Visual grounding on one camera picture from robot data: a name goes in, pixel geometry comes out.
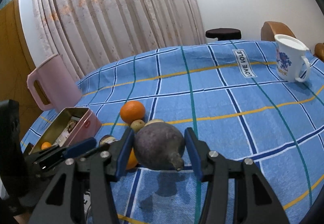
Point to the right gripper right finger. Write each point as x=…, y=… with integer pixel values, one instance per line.
x=254, y=199

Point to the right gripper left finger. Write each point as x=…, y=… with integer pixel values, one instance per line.
x=81, y=183

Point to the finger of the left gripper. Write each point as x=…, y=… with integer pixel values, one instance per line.
x=79, y=148
x=103, y=147

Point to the cut striped yam chunk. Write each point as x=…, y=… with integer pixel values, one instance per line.
x=107, y=140

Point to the orange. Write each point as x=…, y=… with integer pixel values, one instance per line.
x=131, y=111
x=45, y=145
x=132, y=161

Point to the purple round turnip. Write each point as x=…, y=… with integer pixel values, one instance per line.
x=159, y=146

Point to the printed paper sheet in tin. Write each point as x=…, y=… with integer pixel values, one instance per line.
x=61, y=139

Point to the pink metal tin box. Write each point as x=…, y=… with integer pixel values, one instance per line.
x=87, y=127

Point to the green kiwi far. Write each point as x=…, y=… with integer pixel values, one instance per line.
x=137, y=125

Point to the pink plastic pitcher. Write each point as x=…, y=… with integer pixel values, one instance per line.
x=57, y=84

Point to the blue plaid tablecloth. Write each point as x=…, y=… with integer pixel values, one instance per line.
x=230, y=94

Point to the wooden door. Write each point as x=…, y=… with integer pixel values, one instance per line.
x=16, y=64

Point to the pink floral curtain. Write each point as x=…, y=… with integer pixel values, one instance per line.
x=89, y=34

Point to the white blue floral mug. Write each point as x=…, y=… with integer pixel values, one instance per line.
x=292, y=63

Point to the dark round stool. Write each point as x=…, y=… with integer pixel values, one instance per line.
x=223, y=34

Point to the brown leather sofa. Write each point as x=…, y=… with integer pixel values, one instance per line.
x=319, y=51

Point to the brown leather chair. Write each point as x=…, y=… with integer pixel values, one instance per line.
x=272, y=28

